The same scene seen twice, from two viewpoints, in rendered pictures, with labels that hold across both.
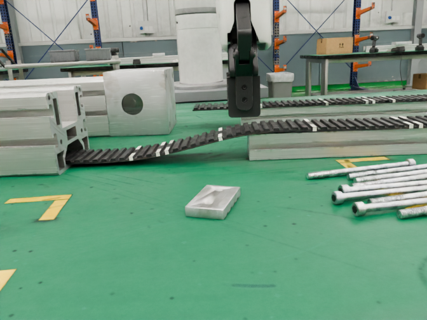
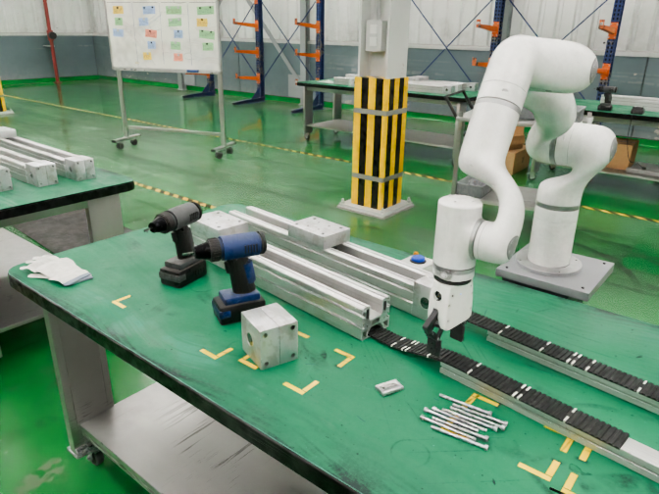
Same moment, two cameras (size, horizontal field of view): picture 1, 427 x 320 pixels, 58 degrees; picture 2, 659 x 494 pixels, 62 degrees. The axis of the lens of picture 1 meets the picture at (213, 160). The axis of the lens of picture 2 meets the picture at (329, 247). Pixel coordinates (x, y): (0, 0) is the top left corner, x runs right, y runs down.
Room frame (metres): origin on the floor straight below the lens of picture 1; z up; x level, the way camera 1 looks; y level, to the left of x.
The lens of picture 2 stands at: (-0.49, -0.55, 1.46)
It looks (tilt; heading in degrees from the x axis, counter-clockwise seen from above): 22 degrees down; 43
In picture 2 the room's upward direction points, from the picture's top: 1 degrees clockwise
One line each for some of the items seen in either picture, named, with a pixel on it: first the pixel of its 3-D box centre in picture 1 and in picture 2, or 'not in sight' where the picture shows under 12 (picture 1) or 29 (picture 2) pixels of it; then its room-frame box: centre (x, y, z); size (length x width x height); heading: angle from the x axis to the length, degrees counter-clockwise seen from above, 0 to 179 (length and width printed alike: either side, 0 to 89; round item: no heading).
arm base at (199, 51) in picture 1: (199, 51); (552, 234); (1.10, 0.02, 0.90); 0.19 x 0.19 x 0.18
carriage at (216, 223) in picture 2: not in sight; (219, 229); (0.46, 0.81, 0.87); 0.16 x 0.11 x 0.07; 88
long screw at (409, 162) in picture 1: (361, 169); (465, 404); (0.35, -0.14, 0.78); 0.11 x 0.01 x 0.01; 99
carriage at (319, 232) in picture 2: not in sight; (318, 236); (0.64, 0.55, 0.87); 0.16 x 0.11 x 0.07; 88
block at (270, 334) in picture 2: not in sight; (274, 333); (0.21, 0.27, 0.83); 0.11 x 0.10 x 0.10; 165
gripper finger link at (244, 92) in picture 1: (244, 84); (430, 342); (0.38, -0.03, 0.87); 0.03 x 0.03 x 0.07; 88
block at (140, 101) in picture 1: (144, 99); (441, 296); (0.64, 0.11, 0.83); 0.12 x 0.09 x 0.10; 178
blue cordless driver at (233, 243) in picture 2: not in sight; (226, 277); (0.24, 0.47, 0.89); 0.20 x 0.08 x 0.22; 159
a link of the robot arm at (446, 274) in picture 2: not in sight; (452, 269); (0.43, -0.03, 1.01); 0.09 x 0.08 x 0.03; 178
